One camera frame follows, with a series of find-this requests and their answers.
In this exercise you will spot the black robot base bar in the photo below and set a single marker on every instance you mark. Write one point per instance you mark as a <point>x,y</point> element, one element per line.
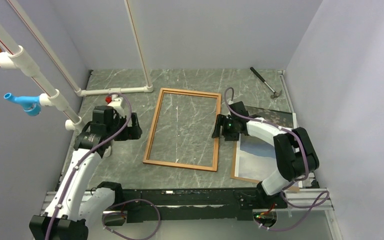
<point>240,203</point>

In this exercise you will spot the landscape photo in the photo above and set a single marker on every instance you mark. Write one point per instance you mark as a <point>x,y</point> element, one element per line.
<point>254,159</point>

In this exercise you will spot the wooden picture frame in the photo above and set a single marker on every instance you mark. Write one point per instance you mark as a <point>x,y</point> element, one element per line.
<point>151,136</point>

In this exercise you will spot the black handled hammer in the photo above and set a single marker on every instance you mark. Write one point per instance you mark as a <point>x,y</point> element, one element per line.
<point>275,94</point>

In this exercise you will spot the white pvc pipe stand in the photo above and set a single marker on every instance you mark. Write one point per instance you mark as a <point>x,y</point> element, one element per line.
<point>15,56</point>

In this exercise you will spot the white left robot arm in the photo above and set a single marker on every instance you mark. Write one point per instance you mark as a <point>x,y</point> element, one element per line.
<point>76,185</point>

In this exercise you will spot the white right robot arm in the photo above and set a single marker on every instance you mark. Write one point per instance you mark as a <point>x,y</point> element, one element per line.
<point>294,152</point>

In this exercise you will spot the blue faucet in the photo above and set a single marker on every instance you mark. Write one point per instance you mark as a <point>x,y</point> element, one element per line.
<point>30,104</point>

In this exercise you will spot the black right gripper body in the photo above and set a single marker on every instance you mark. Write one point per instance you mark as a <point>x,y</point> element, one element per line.
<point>230,132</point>

